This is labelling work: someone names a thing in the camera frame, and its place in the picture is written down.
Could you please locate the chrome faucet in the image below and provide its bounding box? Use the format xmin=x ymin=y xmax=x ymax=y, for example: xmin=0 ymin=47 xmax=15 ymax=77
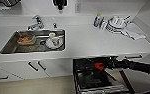
xmin=26 ymin=14 xmax=46 ymax=32

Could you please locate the small sink soap pump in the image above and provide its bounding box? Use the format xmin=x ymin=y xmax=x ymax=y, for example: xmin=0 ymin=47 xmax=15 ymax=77
xmin=52 ymin=22 xmax=58 ymax=30

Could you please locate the blue label bottle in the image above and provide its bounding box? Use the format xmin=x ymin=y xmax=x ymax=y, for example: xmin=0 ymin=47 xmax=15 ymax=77
xmin=93 ymin=13 xmax=102 ymax=29

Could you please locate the white drawer unit beside microwave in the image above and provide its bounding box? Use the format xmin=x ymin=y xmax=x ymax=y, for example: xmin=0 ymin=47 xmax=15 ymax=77
xmin=0 ymin=63 xmax=26 ymax=85

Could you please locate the white containers cluster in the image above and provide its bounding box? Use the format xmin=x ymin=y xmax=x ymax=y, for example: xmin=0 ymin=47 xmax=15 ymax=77
xmin=105 ymin=14 xmax=131 ymax=35

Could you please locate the small white bottle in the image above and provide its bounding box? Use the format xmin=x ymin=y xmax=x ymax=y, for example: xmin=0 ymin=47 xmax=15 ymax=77
xmin=100 ymin=19 xmax=107 ymax=31

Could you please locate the orange bowl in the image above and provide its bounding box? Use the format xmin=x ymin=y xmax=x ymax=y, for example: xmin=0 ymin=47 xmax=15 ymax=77
xmin=16 ymin=34 xmax=37 ymax=46

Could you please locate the white wall outlet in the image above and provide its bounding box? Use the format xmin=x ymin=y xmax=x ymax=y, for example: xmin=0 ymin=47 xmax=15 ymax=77
xmin=74 ymin=2 xmax=82 ymax=14

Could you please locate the white cup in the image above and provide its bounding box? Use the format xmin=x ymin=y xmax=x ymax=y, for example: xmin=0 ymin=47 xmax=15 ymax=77
xmin=46 ymin=32 xmax=62 ymax=49

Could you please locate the black soap dispenser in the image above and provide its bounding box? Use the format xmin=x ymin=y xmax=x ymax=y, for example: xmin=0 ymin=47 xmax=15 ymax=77
xmin=51 ymin=0 xmax=68 ymax=11

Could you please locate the stainless steel dishwasher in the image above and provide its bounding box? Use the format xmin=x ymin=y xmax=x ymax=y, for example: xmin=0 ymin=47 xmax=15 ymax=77
xmin=72 ymin=56 xmax=136 ymax=94

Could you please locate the white under-sink cabinet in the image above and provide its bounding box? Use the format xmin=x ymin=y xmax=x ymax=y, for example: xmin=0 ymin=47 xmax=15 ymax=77
xmin=20 ymin=59 xmax=74 ymax=81

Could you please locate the white narrow drawer unit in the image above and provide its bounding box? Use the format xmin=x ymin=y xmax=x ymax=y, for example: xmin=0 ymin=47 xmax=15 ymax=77
xmin=117 ymin=52 xmax=150 ymax=63

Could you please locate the steel kitchen sink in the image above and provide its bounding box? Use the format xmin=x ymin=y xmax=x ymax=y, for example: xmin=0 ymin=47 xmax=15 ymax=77
xmin=0 ymin=29 xmax=67 ymax=56

